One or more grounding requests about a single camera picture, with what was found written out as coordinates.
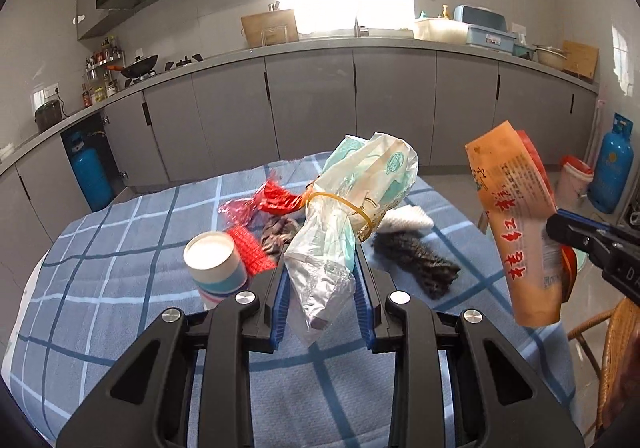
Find white tissue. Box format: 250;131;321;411
378;206;435;234

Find striped white paper cup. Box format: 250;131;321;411
183;231;249;311

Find blue gas cylinder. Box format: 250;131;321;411
67;130;114;212
587;112;635;215

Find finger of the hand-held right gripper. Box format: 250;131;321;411
545;209;612;270

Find red orange foil wrapper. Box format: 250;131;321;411
252;173;307;216

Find white green plastic bag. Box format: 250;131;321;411
284;132;420;348

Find white bin with red bag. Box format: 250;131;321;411
556;155;595;199

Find spice rack with bottles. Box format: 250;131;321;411
80;34;123;106

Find square wooden board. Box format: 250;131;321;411
562;40;599;79

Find orange snack packet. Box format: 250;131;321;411
464;120;581;328

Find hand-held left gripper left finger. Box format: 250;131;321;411
56;268;292;448

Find wooden cutting board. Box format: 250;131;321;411
241;9;300;49

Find gas stove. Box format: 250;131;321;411
122;53;205;89

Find red plastic mesh sleeve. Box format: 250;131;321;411
225;225;279;277

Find metal pot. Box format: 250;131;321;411
534;44;568;69

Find wicker chair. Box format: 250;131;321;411
567;298;640;434

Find grey base cabinets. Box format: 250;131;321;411
0;39;600;249

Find black wok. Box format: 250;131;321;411
106;54;159;80

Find grey crumpled cloth scrap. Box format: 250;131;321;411
257;215;302;257

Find dark rice cooker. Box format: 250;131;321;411
35;99;63;133

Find blue plaid tablecloth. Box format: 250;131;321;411
10;150;576;448

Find white plastic container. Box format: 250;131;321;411
413;18;468;45

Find blue dish rack box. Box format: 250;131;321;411
453;4;519;56

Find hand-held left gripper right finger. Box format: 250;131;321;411
352;247;584;448

